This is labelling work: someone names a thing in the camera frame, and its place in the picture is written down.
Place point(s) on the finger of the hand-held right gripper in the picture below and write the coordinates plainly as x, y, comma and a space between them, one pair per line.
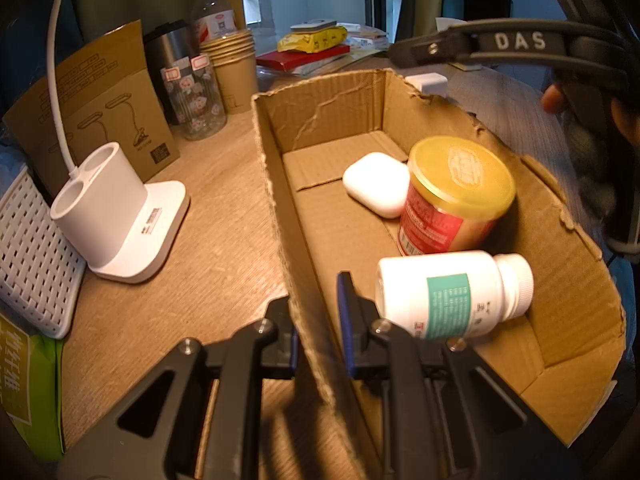
432, 49

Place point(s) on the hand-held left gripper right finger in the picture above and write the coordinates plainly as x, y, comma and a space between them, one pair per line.
346, 320

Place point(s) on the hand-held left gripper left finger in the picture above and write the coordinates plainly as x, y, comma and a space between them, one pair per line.
280, 350

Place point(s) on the white charger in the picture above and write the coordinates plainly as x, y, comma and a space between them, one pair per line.
427, 82

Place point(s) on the white pill bottle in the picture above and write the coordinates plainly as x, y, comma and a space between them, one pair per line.
415, 280

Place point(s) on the cardboard box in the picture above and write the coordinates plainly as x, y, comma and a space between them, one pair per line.
330, 220

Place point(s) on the white earbuds case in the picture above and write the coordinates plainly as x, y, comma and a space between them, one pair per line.
375, 182

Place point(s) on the red jar with yellow lid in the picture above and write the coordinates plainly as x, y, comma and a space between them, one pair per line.
450, 210

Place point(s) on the person's right hand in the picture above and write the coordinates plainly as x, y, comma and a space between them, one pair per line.
552, 99

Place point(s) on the tissue pack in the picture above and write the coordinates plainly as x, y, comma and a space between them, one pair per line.
444, 22

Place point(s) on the black monitor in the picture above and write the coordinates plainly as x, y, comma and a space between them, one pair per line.
487, 5

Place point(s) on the white paper box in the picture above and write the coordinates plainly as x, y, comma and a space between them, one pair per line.
367, 37

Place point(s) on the small white device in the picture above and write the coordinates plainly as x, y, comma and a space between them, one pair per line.
315, 23

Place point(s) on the yellow packet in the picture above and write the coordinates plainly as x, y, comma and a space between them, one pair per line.
312, 40

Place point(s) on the red book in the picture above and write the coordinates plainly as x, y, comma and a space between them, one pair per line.
300, 57

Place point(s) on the white desk lamp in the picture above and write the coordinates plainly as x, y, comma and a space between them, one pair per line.
130, 225

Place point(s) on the stack of brown paper cups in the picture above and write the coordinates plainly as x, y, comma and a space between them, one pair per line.
237, 80

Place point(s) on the clear water bottle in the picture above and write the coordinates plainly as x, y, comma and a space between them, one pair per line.
212, 10

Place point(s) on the floral glass jar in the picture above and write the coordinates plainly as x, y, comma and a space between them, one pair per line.
195, 105

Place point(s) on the green packet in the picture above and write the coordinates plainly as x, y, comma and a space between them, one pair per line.
30, 400

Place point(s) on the white plastic basket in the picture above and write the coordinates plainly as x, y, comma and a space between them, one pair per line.
35, 260

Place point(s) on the steel thermos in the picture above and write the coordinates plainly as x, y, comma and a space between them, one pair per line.
170, 45

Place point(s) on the brown lamp packaging box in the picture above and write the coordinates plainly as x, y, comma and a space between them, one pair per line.
115, 90

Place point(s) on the dark blue curtain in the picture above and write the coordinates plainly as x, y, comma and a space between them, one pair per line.
30, 35

